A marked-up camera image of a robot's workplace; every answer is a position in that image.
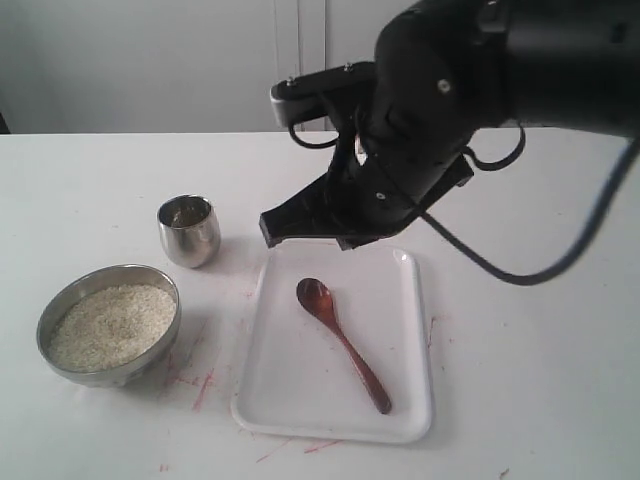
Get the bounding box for white plastic tray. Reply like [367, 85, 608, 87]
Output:
[231, 242, 433, 444]

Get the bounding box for brown wooden spoon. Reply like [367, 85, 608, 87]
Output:
[296, 277, 393, 415]

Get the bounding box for white cabinet behind table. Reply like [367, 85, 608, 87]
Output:
[1, 1, 406, 134]

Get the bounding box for small steel cup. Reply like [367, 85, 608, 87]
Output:
[157, 195, 221, 269]

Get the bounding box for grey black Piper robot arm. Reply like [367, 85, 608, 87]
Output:
[259, 1, 639, 249]

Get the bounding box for steel bowl of rice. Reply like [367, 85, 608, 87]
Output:
[36, 264, 181, 387]

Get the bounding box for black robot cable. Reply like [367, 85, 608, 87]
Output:
[287, 114, 640, 287]

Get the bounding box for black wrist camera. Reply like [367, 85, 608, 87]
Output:
[270, 61, 376, 127]

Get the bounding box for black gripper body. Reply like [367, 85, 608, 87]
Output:
[324, 95, 474, 235]

